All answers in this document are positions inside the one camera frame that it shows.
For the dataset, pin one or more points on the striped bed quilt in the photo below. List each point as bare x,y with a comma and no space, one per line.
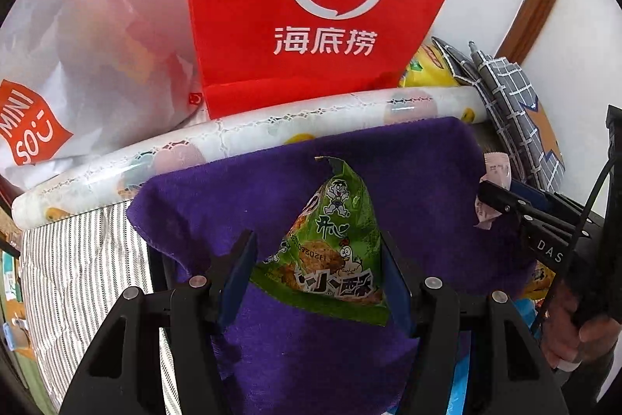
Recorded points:
82,279

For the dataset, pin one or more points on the pale pink snack packet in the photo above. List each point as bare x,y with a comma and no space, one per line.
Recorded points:
495,167

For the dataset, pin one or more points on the yellow lemon print packet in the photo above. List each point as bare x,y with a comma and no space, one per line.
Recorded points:
427,72

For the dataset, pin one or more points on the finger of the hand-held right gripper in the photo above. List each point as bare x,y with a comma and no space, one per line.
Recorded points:
505,202
559,206

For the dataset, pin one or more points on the red paper bag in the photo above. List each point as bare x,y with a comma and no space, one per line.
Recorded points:
243,6

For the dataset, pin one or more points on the rolled fruit print mat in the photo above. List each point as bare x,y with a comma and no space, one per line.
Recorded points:
272,128

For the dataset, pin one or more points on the white plastic bag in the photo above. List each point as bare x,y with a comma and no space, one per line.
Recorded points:
73,31

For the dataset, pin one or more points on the green snack packet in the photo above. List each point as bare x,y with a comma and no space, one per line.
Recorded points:
330,240

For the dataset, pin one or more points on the person's right forearm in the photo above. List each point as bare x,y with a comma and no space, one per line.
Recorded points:
595,376

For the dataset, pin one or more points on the yellow snack packet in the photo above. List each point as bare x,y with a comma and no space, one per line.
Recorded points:
540,281

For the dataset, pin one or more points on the grey checked cloth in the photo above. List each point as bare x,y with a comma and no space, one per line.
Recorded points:
510,104

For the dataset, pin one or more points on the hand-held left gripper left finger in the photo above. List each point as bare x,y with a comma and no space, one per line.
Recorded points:
238,286

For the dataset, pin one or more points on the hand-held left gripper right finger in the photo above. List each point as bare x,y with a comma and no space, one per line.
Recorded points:
396,286

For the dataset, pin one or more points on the wooden nightstand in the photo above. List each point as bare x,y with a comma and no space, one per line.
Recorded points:
17,320

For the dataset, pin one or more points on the person's right hand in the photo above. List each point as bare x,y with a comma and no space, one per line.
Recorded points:
563,320

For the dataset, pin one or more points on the purple towel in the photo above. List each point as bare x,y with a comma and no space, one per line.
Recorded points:
413,181

